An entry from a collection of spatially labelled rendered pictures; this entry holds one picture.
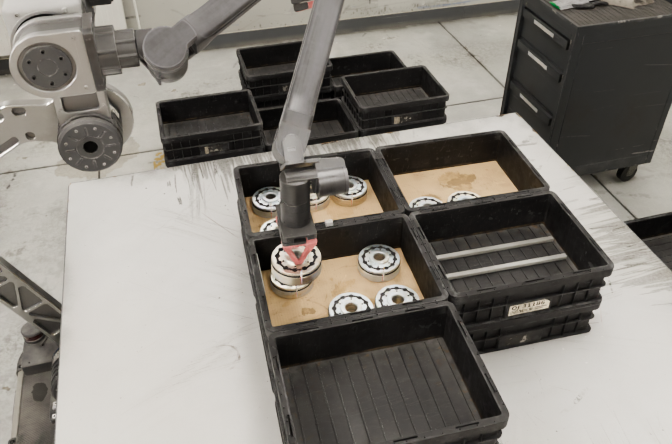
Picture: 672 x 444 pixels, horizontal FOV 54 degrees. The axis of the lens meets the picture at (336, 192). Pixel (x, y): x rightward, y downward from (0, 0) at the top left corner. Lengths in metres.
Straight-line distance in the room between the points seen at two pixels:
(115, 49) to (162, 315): 0.77
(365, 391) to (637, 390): 0.65
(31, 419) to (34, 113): 0.98
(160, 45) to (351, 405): 0.78
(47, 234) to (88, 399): 1.69
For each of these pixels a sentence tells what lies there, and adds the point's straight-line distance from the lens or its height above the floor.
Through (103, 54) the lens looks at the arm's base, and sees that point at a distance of 1.24.
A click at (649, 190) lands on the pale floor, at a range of 3.58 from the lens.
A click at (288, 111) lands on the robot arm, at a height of 1.35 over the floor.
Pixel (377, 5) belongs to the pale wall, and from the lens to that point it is 4.83.
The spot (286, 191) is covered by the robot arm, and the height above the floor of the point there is 1.24.
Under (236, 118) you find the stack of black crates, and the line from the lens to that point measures 2.88.
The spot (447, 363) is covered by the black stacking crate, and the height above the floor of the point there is 0.83.
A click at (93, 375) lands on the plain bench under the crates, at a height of 0.70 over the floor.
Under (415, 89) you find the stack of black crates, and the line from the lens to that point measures 3.09.
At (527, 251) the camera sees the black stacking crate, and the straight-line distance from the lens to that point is 1.75.
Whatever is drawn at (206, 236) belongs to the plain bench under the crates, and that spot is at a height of 0.70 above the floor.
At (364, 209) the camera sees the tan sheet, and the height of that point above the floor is 0.83.
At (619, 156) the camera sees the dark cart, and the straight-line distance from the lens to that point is 3.39.
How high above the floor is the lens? 1.98
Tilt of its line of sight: 38 degrees down
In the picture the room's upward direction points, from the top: straight up
